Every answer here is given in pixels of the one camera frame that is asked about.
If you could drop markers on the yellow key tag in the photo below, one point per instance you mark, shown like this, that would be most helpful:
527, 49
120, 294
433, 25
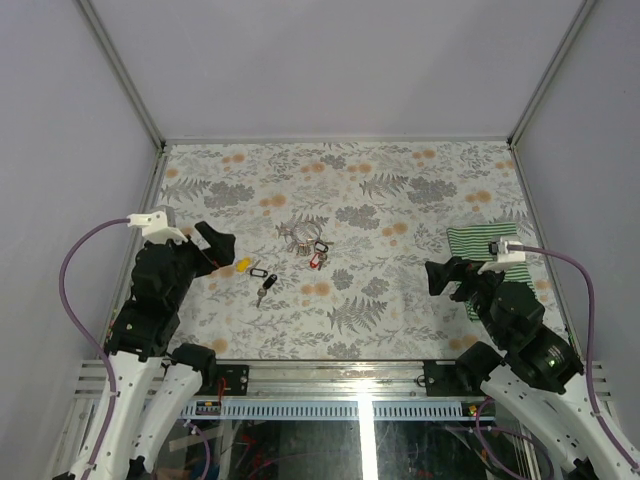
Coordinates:
243, 265

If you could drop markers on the black key tag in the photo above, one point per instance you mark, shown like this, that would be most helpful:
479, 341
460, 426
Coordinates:
259, 273
321, 248

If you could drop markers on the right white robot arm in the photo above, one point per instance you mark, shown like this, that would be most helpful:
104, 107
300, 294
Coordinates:
533, 372

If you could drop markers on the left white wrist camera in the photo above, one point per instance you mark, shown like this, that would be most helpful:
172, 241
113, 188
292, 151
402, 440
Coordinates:
157, 226

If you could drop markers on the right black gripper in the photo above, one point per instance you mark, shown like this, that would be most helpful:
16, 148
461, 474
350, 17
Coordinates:
454, 269

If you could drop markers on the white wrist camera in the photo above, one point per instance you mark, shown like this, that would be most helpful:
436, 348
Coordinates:
506, 253
157, 226

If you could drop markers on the aluminium front rail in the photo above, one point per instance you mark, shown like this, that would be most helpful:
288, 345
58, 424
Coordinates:
288, 379

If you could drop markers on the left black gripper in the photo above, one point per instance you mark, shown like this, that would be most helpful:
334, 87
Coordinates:
220, 254

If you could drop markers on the black tagged key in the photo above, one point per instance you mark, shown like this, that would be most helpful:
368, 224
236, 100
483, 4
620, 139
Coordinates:
265, 287

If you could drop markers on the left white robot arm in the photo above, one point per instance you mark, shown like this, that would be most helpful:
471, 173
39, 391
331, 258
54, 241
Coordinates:
147, 383

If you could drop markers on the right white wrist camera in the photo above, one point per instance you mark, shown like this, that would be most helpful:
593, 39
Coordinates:
506, 253

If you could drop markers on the floral patterned table mat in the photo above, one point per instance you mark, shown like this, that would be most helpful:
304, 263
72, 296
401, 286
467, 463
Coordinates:
386, 208

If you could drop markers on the green striped cloth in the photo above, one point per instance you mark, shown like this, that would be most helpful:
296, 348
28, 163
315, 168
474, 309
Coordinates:
479, 244

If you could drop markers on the white slotted cable duct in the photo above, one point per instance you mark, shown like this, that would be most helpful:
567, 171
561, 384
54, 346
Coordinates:
341, 410

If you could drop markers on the silver keyring with keys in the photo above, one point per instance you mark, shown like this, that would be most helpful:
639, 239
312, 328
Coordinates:
300, 236

